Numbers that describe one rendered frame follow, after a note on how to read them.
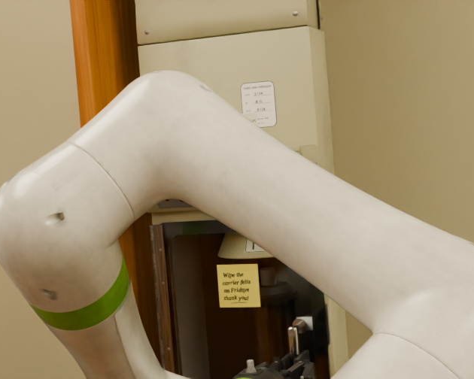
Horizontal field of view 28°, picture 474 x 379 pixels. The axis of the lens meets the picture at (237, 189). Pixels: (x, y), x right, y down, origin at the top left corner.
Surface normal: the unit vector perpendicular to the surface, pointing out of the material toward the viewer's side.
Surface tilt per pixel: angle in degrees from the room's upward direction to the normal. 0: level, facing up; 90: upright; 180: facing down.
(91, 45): 90
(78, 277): 132
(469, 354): 64
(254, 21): 90
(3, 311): 90
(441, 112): 90
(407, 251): 46
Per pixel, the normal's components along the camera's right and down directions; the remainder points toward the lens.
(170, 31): -0.32, 0.07
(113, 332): 0.65, 0.62
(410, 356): -0.18, -0.71
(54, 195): 0.21, -0.43
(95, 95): 0.94, -0.06
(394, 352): -0.36, -0.80
